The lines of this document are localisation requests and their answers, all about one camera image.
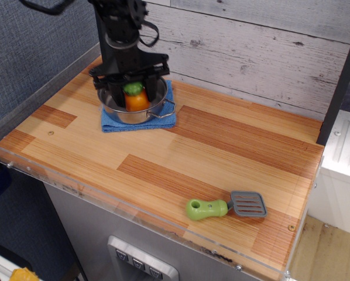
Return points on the white ribbed cabinet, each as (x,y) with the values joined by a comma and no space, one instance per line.
(330,198)

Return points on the stainless steel pot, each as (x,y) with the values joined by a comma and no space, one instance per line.
(160,108)

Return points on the yellow object bottom left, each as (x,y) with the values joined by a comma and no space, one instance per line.
(23,274)

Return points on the orange toy carrot green top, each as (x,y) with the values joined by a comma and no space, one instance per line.
(136,98)

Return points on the clear acrylic table guard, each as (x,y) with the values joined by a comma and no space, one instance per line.
(135,185)

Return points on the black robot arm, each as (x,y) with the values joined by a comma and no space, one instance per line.
(122,21)

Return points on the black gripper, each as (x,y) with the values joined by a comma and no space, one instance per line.
(119,67)

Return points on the silver dispenser panel with buttons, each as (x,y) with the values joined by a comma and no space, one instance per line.
(136,264)

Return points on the blue folded cloth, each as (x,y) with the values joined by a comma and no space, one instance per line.
(109,125)

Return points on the green handled grey toy spatula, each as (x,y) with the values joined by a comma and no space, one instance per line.
(243,203)

